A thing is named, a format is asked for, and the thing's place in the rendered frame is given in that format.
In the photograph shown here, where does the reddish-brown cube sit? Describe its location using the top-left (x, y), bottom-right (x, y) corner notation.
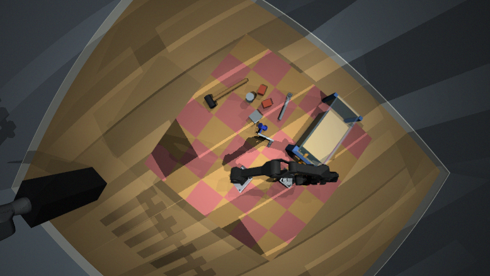
top-left (261, 99), bottom-right (272, 109)
top-left (258, 84), bottom-right (266, 96)

